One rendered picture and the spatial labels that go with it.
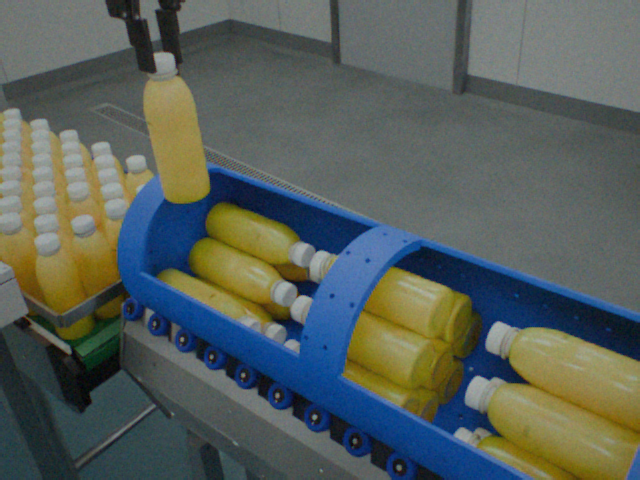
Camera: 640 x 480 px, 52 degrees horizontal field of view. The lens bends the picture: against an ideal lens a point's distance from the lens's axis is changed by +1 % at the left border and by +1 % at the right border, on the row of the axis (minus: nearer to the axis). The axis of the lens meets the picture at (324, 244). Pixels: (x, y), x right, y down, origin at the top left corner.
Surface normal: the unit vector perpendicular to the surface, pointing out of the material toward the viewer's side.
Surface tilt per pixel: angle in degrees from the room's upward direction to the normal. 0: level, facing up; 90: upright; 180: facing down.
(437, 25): 90
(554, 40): 90
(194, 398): 70
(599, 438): 25
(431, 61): 90
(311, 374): 87
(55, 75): 76
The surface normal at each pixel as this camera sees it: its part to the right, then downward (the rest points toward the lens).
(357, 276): -0.32, -0.55
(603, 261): -0.06, -0.83
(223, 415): -0.61, 0.15
